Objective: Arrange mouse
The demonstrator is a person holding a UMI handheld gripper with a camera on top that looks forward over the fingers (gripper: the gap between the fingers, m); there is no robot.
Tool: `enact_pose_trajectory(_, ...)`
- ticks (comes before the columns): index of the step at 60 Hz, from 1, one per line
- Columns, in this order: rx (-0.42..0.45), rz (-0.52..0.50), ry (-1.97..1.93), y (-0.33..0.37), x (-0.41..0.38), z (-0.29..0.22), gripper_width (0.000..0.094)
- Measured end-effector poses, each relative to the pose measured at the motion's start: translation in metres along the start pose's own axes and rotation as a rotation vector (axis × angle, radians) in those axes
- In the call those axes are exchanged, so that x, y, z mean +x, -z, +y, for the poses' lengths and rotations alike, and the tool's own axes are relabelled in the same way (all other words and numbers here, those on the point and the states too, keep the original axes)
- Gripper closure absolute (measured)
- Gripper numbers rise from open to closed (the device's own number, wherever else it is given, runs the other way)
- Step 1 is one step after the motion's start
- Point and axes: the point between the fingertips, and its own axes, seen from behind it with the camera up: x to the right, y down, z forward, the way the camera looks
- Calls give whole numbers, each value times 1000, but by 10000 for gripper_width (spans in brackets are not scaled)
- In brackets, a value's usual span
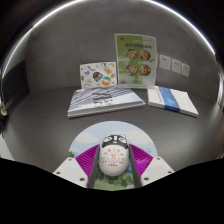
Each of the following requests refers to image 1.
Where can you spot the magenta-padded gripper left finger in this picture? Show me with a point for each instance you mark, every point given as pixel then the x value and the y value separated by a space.
pixel 71 170

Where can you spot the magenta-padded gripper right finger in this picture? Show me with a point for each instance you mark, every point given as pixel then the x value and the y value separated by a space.
pixel 155 168

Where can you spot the white panda computer mouse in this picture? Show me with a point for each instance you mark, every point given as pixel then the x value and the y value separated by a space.
pixel 113 158

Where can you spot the round sky-print mouse pad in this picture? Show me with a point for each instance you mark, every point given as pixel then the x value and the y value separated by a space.
pixel 96 133

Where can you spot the white book with blue band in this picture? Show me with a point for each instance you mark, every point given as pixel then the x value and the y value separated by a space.
pixel 173 100

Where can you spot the grey striped cover book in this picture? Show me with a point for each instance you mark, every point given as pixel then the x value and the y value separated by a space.
pixel 103 100

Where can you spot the white sticker sheet card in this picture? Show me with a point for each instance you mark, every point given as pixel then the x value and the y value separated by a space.
pixel 96 76

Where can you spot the green food menu sign stand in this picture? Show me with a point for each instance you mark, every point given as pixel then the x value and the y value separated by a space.
pixel 136 60

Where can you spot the white wall socket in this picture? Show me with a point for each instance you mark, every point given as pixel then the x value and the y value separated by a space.
pixel 165 62
pixel 177 66
pixel 186 70

